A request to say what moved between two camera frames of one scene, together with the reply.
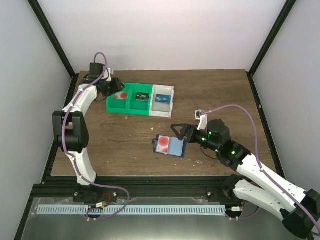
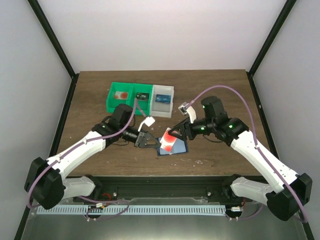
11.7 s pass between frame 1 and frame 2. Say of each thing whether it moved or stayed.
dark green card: stayed
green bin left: stayed
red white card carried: stayed
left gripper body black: moved
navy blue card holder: moved
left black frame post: stayed
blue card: stayed
